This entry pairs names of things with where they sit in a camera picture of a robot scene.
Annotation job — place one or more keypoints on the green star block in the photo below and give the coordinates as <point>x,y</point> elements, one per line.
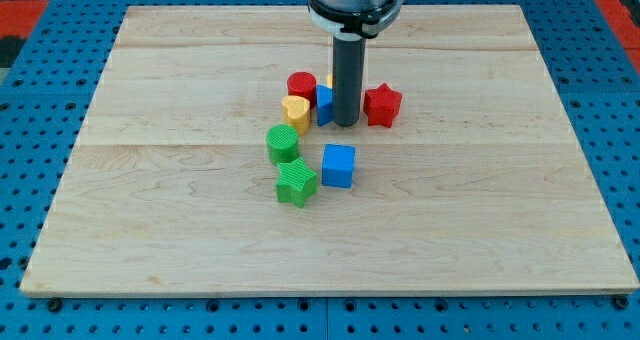
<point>296,182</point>

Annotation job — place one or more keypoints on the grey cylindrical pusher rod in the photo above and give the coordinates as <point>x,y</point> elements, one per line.
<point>347,68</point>

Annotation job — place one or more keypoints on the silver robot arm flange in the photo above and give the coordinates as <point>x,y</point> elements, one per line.
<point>354,20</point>

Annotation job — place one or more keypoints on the red star block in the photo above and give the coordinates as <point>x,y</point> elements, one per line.
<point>382,105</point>

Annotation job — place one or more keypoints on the blue cube block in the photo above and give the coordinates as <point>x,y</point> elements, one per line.
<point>338,166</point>

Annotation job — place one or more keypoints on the green cylinder block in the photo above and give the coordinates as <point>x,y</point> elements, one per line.
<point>282,144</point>

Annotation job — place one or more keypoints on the yellow heart block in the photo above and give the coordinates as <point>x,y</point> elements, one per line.
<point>296,112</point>

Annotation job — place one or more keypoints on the blue triangle block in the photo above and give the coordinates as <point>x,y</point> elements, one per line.
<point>324,103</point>

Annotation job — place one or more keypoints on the red cylinder block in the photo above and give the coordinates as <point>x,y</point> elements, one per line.
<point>303,84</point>

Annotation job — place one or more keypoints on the light wooden board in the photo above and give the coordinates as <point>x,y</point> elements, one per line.
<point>479,188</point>

